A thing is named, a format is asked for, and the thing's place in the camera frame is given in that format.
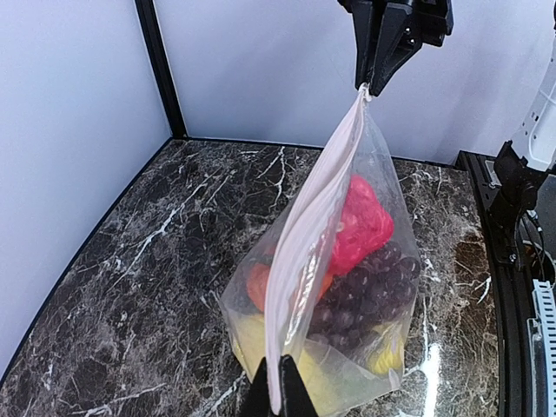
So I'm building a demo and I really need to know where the red bell pepper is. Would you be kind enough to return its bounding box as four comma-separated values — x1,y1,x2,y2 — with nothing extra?
328,175,394,275

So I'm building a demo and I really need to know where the clear zip top bag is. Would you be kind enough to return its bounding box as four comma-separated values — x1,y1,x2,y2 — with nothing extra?
220,84,420,416

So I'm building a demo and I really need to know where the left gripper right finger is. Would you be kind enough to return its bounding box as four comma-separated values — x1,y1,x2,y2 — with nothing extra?
278,355,318,417

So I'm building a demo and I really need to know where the yellow squash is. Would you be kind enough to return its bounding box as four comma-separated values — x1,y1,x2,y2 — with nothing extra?
232,314,348,416
367,322,407,375

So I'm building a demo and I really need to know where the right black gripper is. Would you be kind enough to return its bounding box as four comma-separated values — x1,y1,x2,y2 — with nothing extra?
339,0,453,96

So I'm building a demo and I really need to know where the white slotted cable duct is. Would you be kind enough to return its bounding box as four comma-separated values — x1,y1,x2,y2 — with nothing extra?
526,279,556,416

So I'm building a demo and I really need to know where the dark red grape bunch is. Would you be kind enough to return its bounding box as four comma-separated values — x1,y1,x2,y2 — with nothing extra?
308,242,420,354

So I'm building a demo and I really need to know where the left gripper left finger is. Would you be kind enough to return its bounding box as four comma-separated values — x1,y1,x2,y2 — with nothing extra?
236,358,273,417

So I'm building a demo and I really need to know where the black curved front rail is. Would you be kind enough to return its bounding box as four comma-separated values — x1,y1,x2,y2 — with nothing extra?
455,149,556,417

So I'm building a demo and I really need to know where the small orange pumpkin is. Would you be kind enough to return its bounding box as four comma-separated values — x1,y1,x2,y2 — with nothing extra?
246,263,334,312

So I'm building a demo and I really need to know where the right black frame post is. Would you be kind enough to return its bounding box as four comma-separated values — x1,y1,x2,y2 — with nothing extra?
134,0,189,138

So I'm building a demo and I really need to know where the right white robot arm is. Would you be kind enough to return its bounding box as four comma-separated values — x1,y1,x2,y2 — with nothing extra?
341,1,555,271

